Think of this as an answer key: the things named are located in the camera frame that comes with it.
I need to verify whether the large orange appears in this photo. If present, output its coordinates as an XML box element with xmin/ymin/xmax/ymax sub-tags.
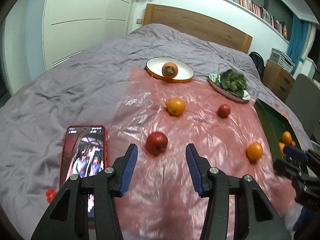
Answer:
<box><xmin>281</xmin><ymin>131</ymin><xmax>292</xmax><ymax>145</ymax></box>
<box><xmin>278</xmin><ymin>142</ymin><xmax>286</xmax><ymax>158</ymax></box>

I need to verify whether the small red apple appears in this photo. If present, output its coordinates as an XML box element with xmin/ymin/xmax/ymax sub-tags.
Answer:
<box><xmin>217</xmin><ymin>104</ymin><xmax>231</xmax><ymax>118</ymax></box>

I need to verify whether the small orange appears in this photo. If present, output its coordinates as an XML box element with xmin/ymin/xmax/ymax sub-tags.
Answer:
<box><xmin>167</xmin><ymin>98</ymin><xmax>185</xmax><ymax>116</ymax></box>

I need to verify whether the green rectangular tray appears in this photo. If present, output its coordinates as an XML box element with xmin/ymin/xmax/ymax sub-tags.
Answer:
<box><xmin>254</xmin><ymin>99</ymin><xmax>302</xmax><ymax>162</ymax></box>

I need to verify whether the grey office chair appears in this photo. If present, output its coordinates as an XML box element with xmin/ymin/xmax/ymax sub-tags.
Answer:
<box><xmin>285</xmin><ymin>74</ymin><xmax>319</xmax><ymax>137</ymax></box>

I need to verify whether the red cased smartphone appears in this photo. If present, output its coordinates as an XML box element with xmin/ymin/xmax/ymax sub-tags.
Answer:
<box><xmin>58</xmin><ymin>125</ymin><xmax>109</xmax><ymax>221</ymax></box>

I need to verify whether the wooden nightstand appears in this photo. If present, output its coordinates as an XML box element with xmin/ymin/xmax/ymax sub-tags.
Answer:
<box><xmin>263</xmin><ymin>60</ymin><xmax>295</xmax><ymax>102</ymax></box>

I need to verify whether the green leafy vegetable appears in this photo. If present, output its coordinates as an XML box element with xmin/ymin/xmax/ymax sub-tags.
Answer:
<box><xmin>220</xmin><ymin>69</ymin><xmax>247</xmax><ymax>98</ymax></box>

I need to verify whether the pink plastic sheet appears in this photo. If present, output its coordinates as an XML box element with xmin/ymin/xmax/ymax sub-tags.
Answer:
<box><xmin>107</xmin><ymin>68</ymin><xmax>296</xmax><ymax>239</ymax></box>

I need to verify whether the black backpack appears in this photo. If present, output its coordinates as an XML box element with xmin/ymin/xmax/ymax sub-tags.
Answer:
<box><xmin>249</xmin><ymin>51</ymin><xmax>265</xmax><ymax>80</ymax></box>

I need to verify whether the white printer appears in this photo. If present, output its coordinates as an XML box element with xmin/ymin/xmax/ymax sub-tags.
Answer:
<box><xmin>270</xmin><ymin>48</ymin><xmax>295</xmax><ymax>74</ymax></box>

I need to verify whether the white striped oval plate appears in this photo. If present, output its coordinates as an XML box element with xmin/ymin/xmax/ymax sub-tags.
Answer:
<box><xmin>208</xmin><ymin>73</ymin><xmax>251</xmax><ymax>103</ymax></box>

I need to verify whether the blue curtain right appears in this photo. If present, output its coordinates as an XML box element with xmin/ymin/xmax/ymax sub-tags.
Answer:
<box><xmin>286</xmin><ymin>15</ymin><xmax>309</xmax><ymax>66</ymax></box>

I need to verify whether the purple bed duvet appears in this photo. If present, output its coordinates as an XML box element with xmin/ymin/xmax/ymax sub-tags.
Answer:
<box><xmin>1</xmin><ymin>24</ymin><xmax>311</xmax><ymax>239</ymax></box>

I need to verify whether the carrot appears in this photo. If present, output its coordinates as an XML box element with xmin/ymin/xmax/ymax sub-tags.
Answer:
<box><xmin>162</xmin><ymin>62</ymin><xmax>178</xmax><ymax>79</ymax></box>

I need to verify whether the wooden headboard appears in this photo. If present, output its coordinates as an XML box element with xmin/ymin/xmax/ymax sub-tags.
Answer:
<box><xmin>143</xmin><ymin>3</ymin><xmax>253</xmax><ymax>54</ymax></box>

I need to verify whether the orange rimmed white plate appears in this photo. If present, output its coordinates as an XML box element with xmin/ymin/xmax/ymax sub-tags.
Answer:
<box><xmin>146</xmin><ymin>57</ymin><xmax>194</xmax><ymax>83</ymax></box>

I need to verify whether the white wardrobe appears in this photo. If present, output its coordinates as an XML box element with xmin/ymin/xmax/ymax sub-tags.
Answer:
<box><xmin>42</xmin><ymin>0</ymin><xmax>132</xmax><ymax>70</ymax></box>

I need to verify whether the red braided phone strap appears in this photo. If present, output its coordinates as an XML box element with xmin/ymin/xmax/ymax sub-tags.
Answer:
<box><xmin>45</xmin><ymin>188</ymin><xmax>58</xmax><ymax>203</ymax></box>

